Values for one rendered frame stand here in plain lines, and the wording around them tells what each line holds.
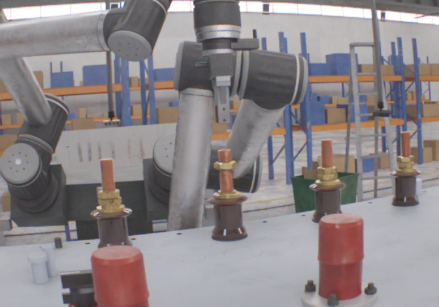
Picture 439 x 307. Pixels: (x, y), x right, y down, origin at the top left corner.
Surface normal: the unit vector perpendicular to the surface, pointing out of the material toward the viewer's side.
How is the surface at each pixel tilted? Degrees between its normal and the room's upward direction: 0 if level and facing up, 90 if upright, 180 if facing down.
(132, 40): 139
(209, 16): 90
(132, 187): 90
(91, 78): 90
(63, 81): 90
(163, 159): 63
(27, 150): 55
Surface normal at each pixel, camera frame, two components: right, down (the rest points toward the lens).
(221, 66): 0.08, 0.06
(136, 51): -0.20, 0.86
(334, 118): 0.36, 0.04
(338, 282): -0.28, 0.08
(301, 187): -0.79, 0.15
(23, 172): 0.14, -0.45
